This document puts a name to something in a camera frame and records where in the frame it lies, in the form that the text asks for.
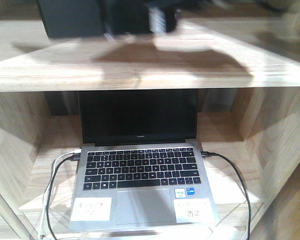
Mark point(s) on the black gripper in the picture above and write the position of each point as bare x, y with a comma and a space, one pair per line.
141, 16

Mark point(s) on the black foldable smartphone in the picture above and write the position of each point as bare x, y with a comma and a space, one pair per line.
72, 18

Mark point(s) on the wooden desk shelf unit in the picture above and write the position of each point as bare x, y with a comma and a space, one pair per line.
241, 46

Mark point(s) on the grey laptop computer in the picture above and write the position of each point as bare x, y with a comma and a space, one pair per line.
140, 164

